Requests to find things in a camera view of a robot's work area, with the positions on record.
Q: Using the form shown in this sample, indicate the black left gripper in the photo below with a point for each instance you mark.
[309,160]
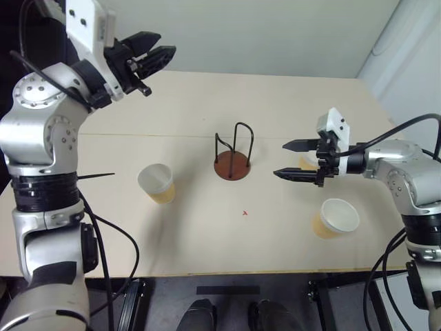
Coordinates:
[122,69]

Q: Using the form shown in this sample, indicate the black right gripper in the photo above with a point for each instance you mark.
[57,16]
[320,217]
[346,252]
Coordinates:
[327,158]

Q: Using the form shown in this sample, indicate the yellow and white paper cup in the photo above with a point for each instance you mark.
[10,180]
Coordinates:
[307,161]
[155,179]
[339,215]

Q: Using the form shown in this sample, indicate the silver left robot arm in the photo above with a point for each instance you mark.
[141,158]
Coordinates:
[31,131]

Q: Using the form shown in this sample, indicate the black chair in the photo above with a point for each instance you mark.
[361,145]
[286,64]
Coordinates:
[48,38]

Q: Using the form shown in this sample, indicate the thin black pointed stick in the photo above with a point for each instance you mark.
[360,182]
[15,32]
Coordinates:
[96,176]

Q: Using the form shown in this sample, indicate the dark rounded shape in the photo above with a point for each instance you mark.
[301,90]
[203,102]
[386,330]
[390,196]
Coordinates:
[200,315]
[272,315]

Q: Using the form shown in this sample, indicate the white flat panel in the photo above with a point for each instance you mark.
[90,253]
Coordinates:
[392,303]

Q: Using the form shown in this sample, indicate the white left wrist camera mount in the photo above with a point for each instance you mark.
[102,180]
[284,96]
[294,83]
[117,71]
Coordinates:
[82,27]

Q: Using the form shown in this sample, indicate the black table leg frame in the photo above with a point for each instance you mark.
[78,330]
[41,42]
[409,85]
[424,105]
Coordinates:
[134,303]
[318,303]

